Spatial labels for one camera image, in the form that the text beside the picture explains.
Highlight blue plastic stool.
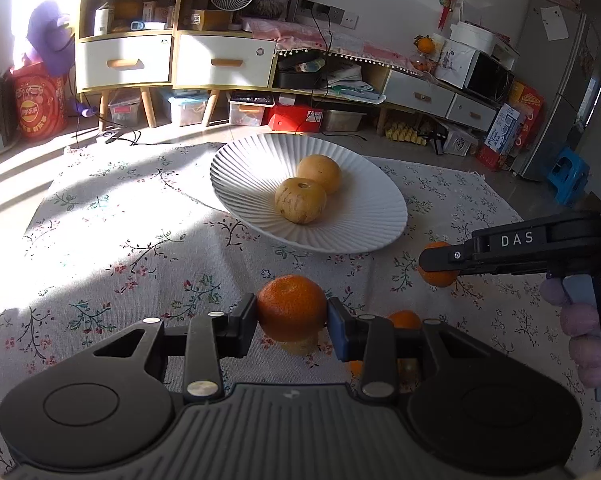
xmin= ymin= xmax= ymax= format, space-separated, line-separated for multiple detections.
xmin=547 ymin=146 xmax=591 ymax=206

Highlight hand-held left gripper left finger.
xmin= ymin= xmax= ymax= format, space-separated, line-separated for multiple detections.
xmin=93 ymin=294 xmax=258 ymax=403

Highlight pink lace cloth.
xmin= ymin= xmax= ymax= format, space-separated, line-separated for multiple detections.
xmin=243 ymin=16 xmax=437 ymax=77

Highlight large orange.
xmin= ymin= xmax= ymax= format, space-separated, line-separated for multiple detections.
xmin=256 ymin=275 xmax=328 ymax=343

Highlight speckled yellow pear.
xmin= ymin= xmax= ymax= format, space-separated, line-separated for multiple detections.
xmin=274 ymin=177 xmax=327 ymax=225

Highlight cardboard box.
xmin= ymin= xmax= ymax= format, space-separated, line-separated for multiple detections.
xmin=190 ymin=9 xmax=234 ymax=32

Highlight red box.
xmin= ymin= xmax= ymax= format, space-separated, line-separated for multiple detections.
xmin=267 ymin=104 xmax=324 ymax=135

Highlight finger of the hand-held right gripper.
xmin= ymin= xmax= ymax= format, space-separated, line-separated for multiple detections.
xmin=419 ymin=211 xmax=601 ymax=278

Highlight yellow egg tray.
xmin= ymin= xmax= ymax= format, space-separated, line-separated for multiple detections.
xmin=385 ymin=122 xmax=429 ymax=147

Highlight black bag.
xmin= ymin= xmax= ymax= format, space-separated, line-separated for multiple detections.
xmin=275 ymin=55 xmax=327 ymax=89

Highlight red and blue boxes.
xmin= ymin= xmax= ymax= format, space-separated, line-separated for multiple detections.
xmin=477 ymin=80 xmax=544 ymax=172

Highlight white carton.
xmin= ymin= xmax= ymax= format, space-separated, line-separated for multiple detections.
xmin=94 ymin=5 xmax=116 ymax=37

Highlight clear storage box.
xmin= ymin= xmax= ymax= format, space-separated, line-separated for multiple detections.
xmin=169 ymin=91 xmax=209 ymax=128
xmin=229 ymin=94 xmax=276 ymax=128
xmin=108 ymin=91 xmax=144 ymax=126

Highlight yellow pear back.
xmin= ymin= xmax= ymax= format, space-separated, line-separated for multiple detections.
xmin=296 ymin=154 xmax=342 ymax=196

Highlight black flat panel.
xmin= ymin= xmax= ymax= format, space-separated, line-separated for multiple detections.
xmin=0 ymin=67 xmax=19 ymax=148

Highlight purple plush toy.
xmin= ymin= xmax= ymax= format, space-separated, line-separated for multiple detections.
xmin=26 ymin=1 xmax=76 ymax=76

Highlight white cabinet drawer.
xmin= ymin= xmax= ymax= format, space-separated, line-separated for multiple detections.
xmin=174 ymin=34 xmax=277 ymax=88
xmin=76 ymin=36 xmax=172 ymax=90

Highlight black floor cable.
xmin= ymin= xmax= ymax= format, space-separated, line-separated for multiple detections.
xmin=66 ymin=30 xmax=144 ymax=147

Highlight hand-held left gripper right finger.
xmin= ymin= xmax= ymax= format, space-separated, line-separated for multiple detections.
xmin=326 ymin=297 xmax=506 ymax=402

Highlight grey plastic bin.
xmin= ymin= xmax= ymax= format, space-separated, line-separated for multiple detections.
xmin=323 ymin=109 xmax=367 ymax=134

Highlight wall outlets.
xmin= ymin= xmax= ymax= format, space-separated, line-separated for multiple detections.
xmin=300 ymin=0 xmax=357 ymax=29

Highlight black microwave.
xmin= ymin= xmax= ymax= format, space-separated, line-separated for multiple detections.
xmin=463 ymin=50 xmax=516 ymax=107

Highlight wooden shelf cabinet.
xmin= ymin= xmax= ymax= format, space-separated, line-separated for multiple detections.
xmin=75 ymin=0 xmax=278 ymax=128

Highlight white ribbed plate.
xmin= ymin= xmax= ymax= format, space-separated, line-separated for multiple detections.
xmin=210 ymin=133 xmax=408 ymax=254

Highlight low wooden cabinet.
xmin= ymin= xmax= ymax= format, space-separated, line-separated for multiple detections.
xmin=273 ymin=50 xmax=499 ymax=136

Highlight black wall cable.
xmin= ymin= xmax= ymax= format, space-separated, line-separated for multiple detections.
xmin=295 ymin=2 xmax=370 ymax=142

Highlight floral tablecloth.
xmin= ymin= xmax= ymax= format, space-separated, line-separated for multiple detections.
xmin=0 ymin=141 xmax=601 ymax=473

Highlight grey refrigerator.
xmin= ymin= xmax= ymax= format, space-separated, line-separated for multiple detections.
xmin=510 ymin=0 xmax=601 ymax=183

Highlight person's right hand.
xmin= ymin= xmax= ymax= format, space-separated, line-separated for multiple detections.
xmin=539 ymin=275 xmax=601 ymax=391

